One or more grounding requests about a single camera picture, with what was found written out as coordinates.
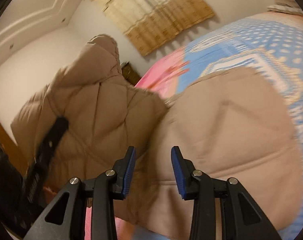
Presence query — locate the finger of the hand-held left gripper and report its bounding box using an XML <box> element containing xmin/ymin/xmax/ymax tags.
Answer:
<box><xmin>27</xmin><ymin>116</ymin><xmax>69</xmax><ymax>204</ymax></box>

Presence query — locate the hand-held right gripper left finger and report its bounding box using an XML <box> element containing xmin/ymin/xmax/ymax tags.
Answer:
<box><xmin>23</xmin><ymin>146</ymin><xmax>137</xmax><ymax>240</ymax></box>

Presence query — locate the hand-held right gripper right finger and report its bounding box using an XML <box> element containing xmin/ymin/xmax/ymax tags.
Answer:
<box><xmin>171</xmin><ymin>146</ymin><xmax>283</xmax><ymax>240</ymax></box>

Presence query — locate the beige quilted jacket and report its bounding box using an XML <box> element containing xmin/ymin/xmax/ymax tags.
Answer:
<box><xmin>10</xmin><ymin>34</ymin><xmax>303</xmax><ymax>238</ymax></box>

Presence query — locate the brown wooden door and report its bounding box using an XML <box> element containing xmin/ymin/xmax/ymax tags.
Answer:
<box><xmin>0</xmin><ymin>109</ymin><xmax>27</xmax><ymax>175</ymax></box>

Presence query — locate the brown wooden desk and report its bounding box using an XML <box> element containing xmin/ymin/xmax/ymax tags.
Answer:
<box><xmin>121</xmin><ymin>61</ymin><xmax>141</xmax><ymax>87</ymax></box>

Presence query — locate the beige patterned curtain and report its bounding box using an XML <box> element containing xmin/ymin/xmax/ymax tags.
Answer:
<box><xmin>88</xmin><ymin>0</ymin><xmax>215</xmax><ymax>57</ymax></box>

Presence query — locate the pink and blue bedsheet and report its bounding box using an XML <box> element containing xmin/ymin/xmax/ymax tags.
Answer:
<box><xmin>43</xmin><ymin>12</ymin><xmax>303</xmax><ymax>240</ymax></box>

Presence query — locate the patterned pillow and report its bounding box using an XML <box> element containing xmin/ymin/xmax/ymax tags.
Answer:
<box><xmin>266</xmin><ymin>0</ymin><xmax>303</xmax><ymax>14</ymax></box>

